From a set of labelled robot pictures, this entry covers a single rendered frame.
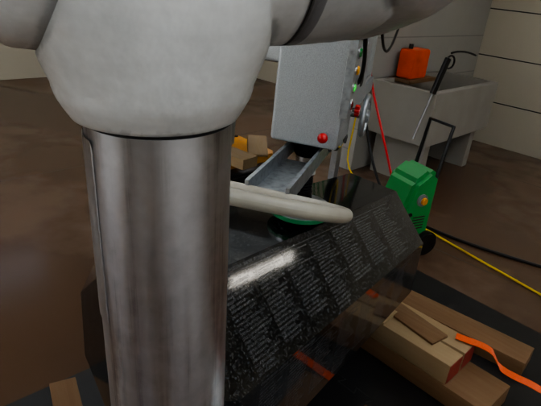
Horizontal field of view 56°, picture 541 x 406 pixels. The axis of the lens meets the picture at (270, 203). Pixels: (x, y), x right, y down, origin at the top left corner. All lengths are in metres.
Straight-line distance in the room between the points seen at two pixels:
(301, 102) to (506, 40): 5.09
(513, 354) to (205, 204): 2.47
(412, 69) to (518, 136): 2.09
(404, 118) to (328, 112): 2.99
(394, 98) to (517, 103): 2.26
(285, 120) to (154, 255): 1.29
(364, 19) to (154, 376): 0.29
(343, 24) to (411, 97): 4.15
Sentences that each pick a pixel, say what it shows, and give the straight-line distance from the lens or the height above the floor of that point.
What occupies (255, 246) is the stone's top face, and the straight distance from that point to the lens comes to 1.60.
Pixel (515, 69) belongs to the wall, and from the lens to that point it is 6.50.
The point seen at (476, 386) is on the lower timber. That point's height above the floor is 0.11.
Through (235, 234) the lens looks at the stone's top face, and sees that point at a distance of 1.67.
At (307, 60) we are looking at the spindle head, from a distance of 1.56.
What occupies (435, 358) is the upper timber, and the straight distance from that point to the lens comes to 2.34.
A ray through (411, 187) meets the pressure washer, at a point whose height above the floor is 0.48.
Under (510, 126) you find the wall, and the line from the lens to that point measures 6.56.
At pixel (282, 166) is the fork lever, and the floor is 1.07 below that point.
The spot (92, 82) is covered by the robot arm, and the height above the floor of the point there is 1.54.
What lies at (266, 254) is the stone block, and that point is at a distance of 1.59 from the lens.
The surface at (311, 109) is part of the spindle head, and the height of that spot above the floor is 1.24.
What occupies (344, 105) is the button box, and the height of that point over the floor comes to 1.27.
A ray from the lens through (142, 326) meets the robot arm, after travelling 0.39.
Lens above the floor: 1.60
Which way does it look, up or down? 24 degrees down
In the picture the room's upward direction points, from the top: 6 degrees clockwise
